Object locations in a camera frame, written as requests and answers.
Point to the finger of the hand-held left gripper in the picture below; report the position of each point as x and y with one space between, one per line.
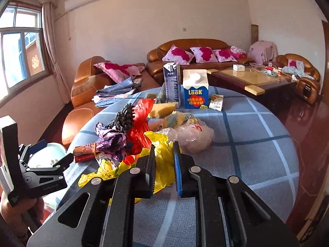
38 146
46 180

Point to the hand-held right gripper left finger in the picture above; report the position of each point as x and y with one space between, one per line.
153 169

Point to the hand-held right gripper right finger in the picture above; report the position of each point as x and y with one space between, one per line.
177 169

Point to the pale enamel basin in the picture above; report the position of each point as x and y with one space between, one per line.
51 151

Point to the yellow plastic bag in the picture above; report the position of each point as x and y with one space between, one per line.
163 159

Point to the purple wrapper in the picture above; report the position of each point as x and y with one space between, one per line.
110 139

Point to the person's left hand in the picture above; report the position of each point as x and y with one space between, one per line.
12 213

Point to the clear plastic bag red print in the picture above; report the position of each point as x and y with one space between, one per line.
195 139

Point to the red brown snack packet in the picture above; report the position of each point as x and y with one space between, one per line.
84 150

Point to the yellow white crumpled wrapper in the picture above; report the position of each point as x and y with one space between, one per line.
180 119

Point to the yellow sponge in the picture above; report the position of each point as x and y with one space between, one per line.
162 109

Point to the brown leather chaise sofa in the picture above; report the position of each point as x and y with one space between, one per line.
84 100

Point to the blue plaid tablecloth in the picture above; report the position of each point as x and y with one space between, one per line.
244 146

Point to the clear packet green contents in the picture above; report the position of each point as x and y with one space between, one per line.
151 95

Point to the blue white milk carton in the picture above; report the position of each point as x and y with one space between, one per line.
195 95

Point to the small white packet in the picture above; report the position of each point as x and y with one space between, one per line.
216 103

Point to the red paper window decal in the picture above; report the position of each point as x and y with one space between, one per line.
34 61

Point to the dark blue tall carton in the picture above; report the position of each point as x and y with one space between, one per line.
171 87

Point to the sliding window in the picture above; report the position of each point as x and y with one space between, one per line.
15 56

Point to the folded blue plaid bedsheets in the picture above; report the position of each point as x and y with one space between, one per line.
115 92

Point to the window curtain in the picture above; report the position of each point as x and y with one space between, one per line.
50 43

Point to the wooden glass-top coffee table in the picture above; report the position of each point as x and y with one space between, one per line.
241 78

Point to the small white box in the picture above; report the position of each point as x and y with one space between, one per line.
238 67

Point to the pink cloth bundle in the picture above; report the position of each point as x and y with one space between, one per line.
237 51

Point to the pink cloth covered furniture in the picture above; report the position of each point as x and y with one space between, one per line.
262 50

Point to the white air conditioner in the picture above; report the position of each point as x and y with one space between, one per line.
82 1

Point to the brown leather armchair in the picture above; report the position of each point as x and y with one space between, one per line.
308 90

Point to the pale cloth on armchair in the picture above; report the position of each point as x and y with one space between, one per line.
298 72

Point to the rolled standing mat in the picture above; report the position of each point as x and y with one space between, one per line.
254 33

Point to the small pink floral pillow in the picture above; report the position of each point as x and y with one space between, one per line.
293 63

